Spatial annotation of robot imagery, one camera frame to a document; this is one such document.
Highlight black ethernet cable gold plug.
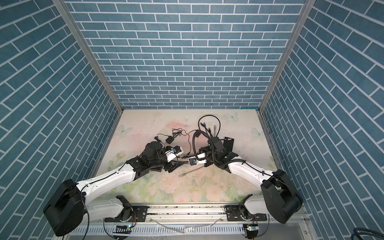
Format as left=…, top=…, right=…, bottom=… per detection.
left=179, top=114, right=222, bottom=164

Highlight black network switch blue ports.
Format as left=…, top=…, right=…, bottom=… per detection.
left=151, top=166, right=163, bottom=172

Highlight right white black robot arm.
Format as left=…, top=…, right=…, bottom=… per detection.
left=204, top=137, right=303, bottom=224

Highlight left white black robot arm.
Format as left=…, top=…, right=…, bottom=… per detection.
left=43, top=142, right=184, bottom=237

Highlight grey ethernet cable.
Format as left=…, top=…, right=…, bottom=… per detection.
left=178, top=166, right=208, bottom=178

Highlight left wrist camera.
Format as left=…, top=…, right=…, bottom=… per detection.
left=165, top=146, right=184, bottom=163

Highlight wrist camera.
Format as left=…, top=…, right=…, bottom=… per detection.
left=189, top=153, right=207, bottom=166
left=165, top=146, right=184, bottom=163

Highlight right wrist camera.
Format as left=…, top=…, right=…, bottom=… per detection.
left=189, top=153, right=207, bottom=166

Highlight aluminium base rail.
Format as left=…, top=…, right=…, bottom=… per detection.
left=45, top=196, right=316, bottom=240

